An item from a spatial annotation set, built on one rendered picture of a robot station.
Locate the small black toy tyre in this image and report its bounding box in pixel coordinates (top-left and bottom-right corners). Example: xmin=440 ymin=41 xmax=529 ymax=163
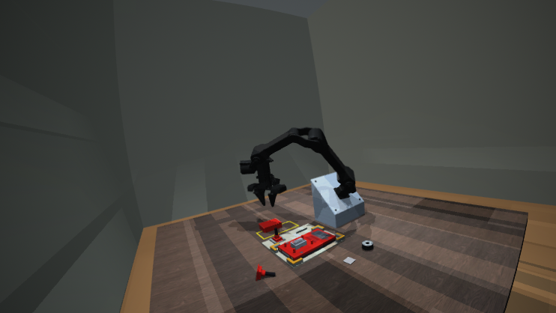
xmin=362 ymin=240 xmax=373 ymax=251

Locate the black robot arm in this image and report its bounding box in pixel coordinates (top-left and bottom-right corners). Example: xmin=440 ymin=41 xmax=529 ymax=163
xmin=239 ymin=127 xmax=357 ymax=199

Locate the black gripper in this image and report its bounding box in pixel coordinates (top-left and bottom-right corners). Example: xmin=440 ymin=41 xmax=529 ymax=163
xmin=247 ymin=172 xmax=287 ymax=207

